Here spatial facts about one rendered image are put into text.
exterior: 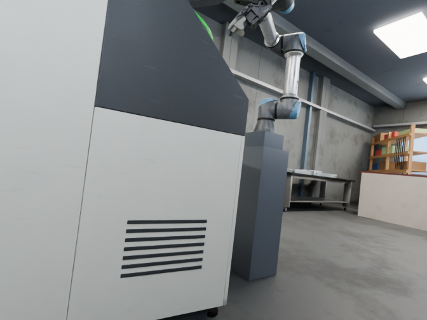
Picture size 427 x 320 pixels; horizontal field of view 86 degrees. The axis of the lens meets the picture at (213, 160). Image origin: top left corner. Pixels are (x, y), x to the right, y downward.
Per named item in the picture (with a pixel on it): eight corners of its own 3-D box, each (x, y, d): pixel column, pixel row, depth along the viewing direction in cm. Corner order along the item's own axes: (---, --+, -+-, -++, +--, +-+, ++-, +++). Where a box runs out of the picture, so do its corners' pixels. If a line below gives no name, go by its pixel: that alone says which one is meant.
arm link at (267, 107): (259, 121, 161) (261, 102, 161) (279, 121, 155) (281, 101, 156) (255, 117, 150) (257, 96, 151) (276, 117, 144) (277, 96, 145)
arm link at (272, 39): (268, 43, 159) (248, -10, 115) (284, 40, 155) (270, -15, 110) (266, 59, 159) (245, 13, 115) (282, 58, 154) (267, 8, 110)
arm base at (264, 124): (264, 136, 163) (265, 122, 164) (281, 135, 151) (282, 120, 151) (248, 133, 155) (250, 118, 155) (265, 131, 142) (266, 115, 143)
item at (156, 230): (225, 322, 96) (245, 136, 98) (60, 364, 69) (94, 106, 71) (173, 255, 158) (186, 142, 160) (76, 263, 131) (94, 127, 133)
